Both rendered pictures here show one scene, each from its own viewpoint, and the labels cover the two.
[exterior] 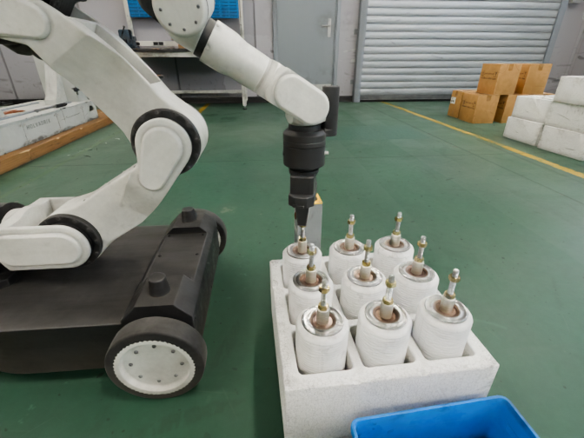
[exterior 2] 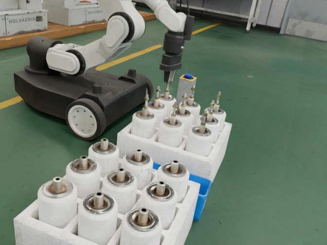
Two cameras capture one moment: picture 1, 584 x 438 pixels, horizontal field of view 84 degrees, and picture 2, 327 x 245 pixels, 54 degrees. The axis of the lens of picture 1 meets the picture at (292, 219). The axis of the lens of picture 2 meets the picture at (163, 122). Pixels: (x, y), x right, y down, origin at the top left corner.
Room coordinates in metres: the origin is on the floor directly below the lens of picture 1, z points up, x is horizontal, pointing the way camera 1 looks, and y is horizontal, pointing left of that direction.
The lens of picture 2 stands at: (-0.58, -0.62, 0.79)
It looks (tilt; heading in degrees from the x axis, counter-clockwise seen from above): 26 degrees down; 25
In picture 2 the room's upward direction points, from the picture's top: 8 degrees clockwise
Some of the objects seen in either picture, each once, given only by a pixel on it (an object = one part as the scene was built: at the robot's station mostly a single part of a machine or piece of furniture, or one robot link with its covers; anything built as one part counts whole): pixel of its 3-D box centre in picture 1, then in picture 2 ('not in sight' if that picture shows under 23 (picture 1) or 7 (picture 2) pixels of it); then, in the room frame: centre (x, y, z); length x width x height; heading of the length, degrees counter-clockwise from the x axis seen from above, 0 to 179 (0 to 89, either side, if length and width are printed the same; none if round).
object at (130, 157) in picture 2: not in sight; (137, 158); (0.15, -0.21, 0.25); 0.08 x 0.08 x 0.01
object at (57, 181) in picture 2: not in sight; (57, 184); (-0.10, -0.13, 0.26); 0.02 x 0.02 x 0.03
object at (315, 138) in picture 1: (309, 116); (179, 27); (0.68, -0.04, 0.57); 0.11 x 0.11 x 0.11; 13
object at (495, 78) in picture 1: (498, 78); not in sight; (3.87, -2.27, 0.45); 0.30 x 0.24 x 0.30; 7
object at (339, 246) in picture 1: (348, 247); (190, 104); (0.69, -0.14, 0.25); 0.08 x 0.08 x 0.01
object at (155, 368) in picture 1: (158, 359); (85, 119); (0.48, 0.29, 0.10); 0.20 x 0.05 x 0.20; 95
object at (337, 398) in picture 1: (357, 330); (176, 146); (0.57, -0.16, 0.09); 0.39 x 0.39 x 0.18; 7
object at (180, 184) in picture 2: not in sight; (170, 194); (0.17, -0.32, 0.16); 0.10 x 0.10 x 0.18
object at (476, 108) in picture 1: (478, 107); not in sight; (3.86, -2.12, 0.15); 0.30 x 0.24 x 0.30; 4
